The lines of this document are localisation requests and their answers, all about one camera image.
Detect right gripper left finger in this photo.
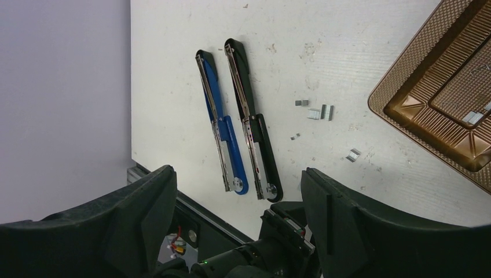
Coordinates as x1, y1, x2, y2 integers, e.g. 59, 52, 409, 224
1, 165, 177, 277

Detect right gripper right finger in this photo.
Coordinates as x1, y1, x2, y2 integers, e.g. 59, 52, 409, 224
301, 168, 490, 277

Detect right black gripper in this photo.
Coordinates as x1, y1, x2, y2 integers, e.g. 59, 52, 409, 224
154, 202, 318, 277

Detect black stapler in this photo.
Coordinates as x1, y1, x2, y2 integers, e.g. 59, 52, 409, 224
224, 38, 283, 203

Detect blue stapler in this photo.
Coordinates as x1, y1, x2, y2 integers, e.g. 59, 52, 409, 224
195, 50, 249, 195

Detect staple strip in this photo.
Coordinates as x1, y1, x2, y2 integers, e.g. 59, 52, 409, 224
320, 104, 334, 121
346, 148, 361, 162

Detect brown plastic tray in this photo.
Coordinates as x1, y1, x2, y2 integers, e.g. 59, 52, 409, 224
368, 1, 490, 192

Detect loose staples in tray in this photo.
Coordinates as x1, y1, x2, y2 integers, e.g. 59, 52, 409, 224
461, 103, 490, 125

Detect tiny staple fragment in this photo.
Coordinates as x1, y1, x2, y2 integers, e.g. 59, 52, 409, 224
290, 133, 301, 141

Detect bent staple fragment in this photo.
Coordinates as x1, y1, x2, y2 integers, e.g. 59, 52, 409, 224
307, 108, 322, 120

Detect small staple fragment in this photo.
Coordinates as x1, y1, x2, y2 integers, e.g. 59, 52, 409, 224
295, 100, 309, 107

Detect aluminium front rail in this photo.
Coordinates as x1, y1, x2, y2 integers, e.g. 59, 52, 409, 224
126, 166, 146, 185

